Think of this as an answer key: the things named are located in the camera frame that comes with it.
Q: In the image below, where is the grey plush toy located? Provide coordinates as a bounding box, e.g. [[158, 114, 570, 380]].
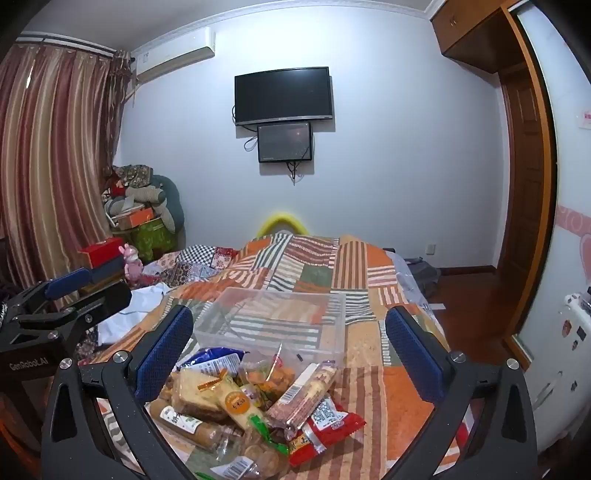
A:
[[124, 185, 167, 204]]

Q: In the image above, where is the long pink wafer packet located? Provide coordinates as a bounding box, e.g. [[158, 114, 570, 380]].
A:
[[265, 362, 340, 430]]

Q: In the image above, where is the red snack packet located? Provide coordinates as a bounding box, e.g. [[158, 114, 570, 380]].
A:
[[288, 397, 365, 469]]

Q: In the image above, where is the orange label bread packet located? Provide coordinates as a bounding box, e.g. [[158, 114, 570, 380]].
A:
[[217, 376, 271, 430]]

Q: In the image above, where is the yellow curved object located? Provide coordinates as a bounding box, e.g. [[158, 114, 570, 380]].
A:
[[256, 210, 310, 236]]

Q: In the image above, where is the grey green cushion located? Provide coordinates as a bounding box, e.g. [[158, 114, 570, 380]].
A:
[[152, 174, 185, 234]]

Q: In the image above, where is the wooden overhead cabinet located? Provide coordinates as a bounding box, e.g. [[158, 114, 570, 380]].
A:
[[431, 0, 522, 72]]

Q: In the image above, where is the white stickered suitcase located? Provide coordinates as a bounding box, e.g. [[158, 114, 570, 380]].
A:
[[522, 284, 591, 457]]

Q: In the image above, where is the clear plastic container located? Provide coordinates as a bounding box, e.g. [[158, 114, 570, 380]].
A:
[[193, 287, 347, 370]]

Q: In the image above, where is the orange patchwork blanket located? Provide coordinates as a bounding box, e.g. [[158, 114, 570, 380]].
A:
[[69, 233, 462, 480]]

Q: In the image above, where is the orange cracker packet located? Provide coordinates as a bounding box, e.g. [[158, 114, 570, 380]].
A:
[[240, 351, 310, 407]]

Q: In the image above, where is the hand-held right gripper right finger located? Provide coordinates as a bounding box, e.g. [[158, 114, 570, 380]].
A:
[[385, 305, 539, 480]]

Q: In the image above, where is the white cloth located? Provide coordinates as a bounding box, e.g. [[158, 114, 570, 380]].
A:
[[95, 282, 171, 344]]

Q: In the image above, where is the wooden door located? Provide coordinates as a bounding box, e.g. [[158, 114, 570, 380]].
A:
[[496, 65, 555, 342]]

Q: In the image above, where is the orange box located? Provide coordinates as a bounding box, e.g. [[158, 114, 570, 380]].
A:
[[111, 208, 155, 230]]

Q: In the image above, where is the pink wall decal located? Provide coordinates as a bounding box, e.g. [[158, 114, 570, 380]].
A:
[[556, 203, 591, 259]]

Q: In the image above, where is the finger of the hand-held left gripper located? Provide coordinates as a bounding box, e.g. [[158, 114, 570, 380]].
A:
[[11, 282, 132, 347], [0, 267, 93, 319]]

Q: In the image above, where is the white curtain rail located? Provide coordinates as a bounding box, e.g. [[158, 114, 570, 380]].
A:
[[14, 31, 132, 61]]

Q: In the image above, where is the blue snack packet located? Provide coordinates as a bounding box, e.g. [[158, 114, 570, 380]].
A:
[[178, 347, 247, 379]]

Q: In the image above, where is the brown stick snack packet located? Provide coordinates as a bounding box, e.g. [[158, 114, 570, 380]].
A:
[[150, 399, 222, 450]]

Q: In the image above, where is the grey backpack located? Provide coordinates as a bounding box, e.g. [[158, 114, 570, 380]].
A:
[[402, 256, 441, 298]]

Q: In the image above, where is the sponge cake packet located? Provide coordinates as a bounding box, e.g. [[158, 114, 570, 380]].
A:
[[171, 367, 232, 423]]

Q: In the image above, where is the checkered patchwork quilt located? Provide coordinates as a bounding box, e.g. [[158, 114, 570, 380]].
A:
[[139, 244, 238, 287]]

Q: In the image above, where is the wall television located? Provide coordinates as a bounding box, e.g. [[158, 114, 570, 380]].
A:
[[234, 67, 334, 127]]

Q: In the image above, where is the floral cushion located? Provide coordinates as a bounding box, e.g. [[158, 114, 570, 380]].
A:
[[113, 165, 153, 185]]

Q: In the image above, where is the white air conditioner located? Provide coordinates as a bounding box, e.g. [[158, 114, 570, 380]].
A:
[[130, 27, 216, 84]]

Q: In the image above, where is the small wall monitor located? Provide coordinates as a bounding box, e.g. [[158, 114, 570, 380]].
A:
[[257, 121, 315, 164]]

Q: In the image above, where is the green label cookie packet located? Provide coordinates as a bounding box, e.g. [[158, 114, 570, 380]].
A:
[[210, 413, 289, 480]]

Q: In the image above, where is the pink plush toy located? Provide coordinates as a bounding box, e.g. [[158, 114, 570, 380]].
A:
[[119, 244, 144, 289]]

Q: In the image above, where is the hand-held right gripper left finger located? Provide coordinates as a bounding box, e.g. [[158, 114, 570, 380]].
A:
[[41, 305, 195, 480]]

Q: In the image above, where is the striped curtain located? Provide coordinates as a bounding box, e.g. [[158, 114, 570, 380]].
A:
[[0, 44, 134, 296]]

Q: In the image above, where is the red box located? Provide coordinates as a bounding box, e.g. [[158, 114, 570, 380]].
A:
[[78, 239, 123, 268]]

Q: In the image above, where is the black monitor cable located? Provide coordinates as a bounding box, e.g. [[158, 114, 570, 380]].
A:
[[286, 159, 310, 185]]

